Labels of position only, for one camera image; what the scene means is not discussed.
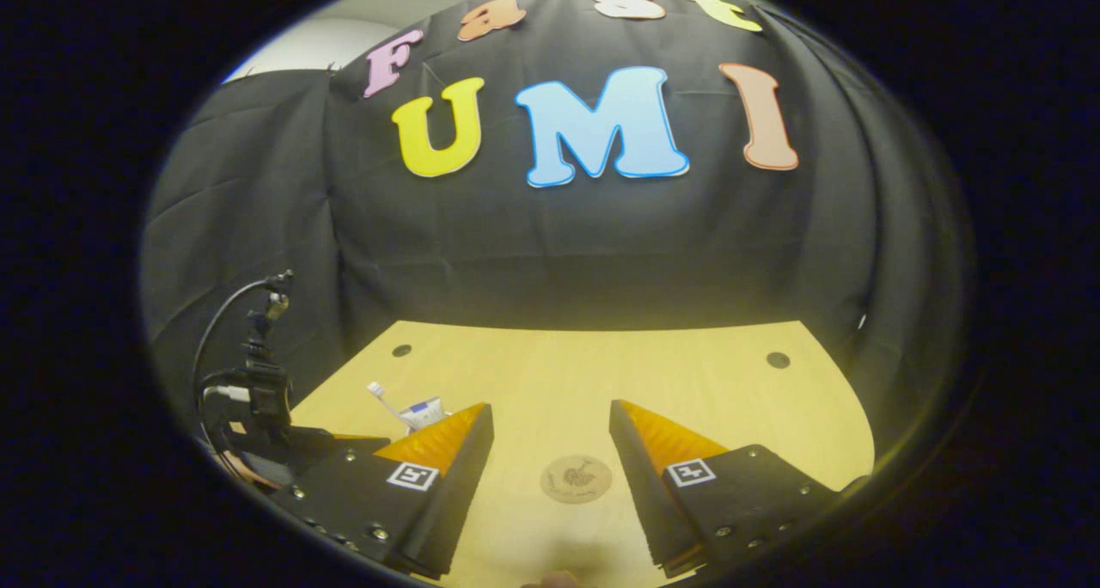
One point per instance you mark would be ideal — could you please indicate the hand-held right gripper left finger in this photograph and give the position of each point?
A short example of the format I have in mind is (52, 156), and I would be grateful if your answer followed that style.
(464, 485)

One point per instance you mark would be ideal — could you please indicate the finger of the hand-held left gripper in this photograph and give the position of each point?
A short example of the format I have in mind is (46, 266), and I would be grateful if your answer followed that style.
(326, 450)

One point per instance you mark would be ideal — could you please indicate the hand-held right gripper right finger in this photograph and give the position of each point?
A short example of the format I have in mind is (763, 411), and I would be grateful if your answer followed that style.
(640, 485)

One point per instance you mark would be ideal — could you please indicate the round wooden coaster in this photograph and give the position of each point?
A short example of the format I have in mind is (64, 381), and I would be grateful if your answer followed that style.
(576, 480)

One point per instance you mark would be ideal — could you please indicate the pink and white toothbrush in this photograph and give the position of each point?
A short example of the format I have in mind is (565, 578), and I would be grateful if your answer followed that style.
(376, 390)

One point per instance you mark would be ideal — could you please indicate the white toothpaste tube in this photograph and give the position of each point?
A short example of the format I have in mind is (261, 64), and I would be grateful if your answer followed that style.
(425, 413)

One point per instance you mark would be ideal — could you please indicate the wooden desktop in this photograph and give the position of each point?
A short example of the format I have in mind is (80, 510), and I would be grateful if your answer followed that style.
(559, 373)

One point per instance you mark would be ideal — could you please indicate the black backdrop cloth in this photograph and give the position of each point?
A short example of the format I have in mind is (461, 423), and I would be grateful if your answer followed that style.
(601, 253)

